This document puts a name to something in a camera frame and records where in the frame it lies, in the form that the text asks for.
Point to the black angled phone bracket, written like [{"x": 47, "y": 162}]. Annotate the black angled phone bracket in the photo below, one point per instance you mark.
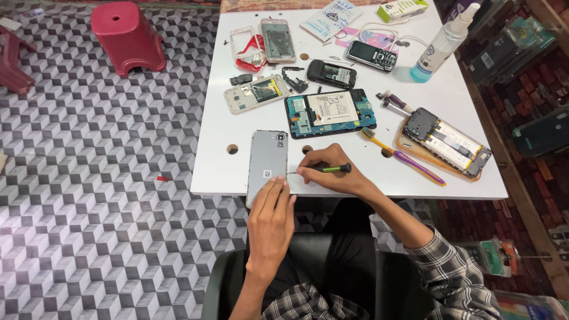
[{"x": 297, "y": 83}]

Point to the opened black phone with batteries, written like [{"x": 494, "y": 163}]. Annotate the opened black phone with batteries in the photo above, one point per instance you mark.
[{"x": 449, "y": 142}]

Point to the green and black screwdriver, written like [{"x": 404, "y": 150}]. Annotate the green and black screwdriver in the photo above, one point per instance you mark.
[{"x": 335, "y": 169}]

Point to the white printed paper packet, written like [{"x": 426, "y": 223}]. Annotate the white printed paper packet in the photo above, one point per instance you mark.
[{"x": 331, "y": 17}]

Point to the grey smartphone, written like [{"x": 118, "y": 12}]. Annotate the grey smartphone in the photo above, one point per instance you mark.
[{"x": 266, "y": 153}]

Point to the person's black trousers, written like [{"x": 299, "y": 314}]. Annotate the person's black trousers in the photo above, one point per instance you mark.
[{"x": 351, "y": 249}]

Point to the pink sticker sheet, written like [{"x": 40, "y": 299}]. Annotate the pink sticker sheet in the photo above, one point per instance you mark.
[{"x": 344, "y": 42}]

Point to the yellow and purple toothbrush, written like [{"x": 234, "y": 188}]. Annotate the yellow and purple toothbrush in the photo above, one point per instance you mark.
[{"x": 409, "y": 160}]

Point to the white and green box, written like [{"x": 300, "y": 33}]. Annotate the white and green box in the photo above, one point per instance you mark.
[{"x": 402, "y": 9}]

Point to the person's right hand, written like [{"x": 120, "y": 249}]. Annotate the person's right hand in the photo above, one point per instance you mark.
[{"x": 340, "y": 177}]

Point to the clear spray bottle blue liquid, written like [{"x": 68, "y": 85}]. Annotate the clear spray bottle blue liquid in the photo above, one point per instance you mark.
[{"x": 438, "y": 49}]

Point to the colourful clear packet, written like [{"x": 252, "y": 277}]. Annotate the colourful clear packet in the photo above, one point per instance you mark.
[{"x": 529, "y": 306}]

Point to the opened tablet with blue board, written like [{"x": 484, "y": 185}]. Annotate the opened tablet with blue board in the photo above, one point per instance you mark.
[{"x": 331, "y": 111}]

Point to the dark red plastic stool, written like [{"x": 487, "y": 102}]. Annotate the dark red plastic stool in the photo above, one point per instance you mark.
[{"x": 11, "y": 66}]

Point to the person's left hand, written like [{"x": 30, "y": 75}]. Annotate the person's left hand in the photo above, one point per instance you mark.
[{"x": 266, "y": 231}]

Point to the small black phone part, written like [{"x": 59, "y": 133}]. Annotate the small black phone part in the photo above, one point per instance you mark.
[{"x": 241, "y": 79}]

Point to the white phone frame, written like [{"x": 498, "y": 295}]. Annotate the white phone frame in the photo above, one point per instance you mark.
[{"x": 232, "y": 44}]

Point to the wooden board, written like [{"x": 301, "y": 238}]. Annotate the wooden board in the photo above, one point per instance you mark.
[{"x": 413, "y": 151}]

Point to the red phone frame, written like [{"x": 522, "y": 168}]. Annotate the red phone frame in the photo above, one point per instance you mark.
[{"x": 249, "y": 65}]

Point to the black chair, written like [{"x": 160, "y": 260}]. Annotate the black chair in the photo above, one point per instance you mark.
[{"x": 311, "y": 253}]

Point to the black opened feature phone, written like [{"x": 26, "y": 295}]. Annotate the black opened feature phone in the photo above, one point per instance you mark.
[{"x": 331, "y": 74}]

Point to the thin metal tool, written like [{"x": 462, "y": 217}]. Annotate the thin metal tool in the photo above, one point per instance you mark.
[{"x": 393, "y": 107}]

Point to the rose gold opened phone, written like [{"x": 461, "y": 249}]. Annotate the rose gold opened phone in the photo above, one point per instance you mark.
[{"x": 278, "y": 42}]

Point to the green and orange packet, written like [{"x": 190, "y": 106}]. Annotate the green and orange packet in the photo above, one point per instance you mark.
[{"x": 491, "y": 257}]

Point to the gold opened phone with battery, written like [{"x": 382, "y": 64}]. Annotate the gold opened phone with battery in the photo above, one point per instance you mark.
[{"x": 249, "y": 95}]

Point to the black keypad phone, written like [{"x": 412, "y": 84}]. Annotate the black keypad phone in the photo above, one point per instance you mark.
[{"x": 371, "y": 55}]

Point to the rack of phone accessories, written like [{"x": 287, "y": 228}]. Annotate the rack of phone accessories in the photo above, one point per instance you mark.
[{"x": 515, "y": 53}]

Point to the small red scrap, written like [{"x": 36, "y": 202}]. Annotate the small red scrap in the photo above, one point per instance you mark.
[{"x": 162, "y": 178}]

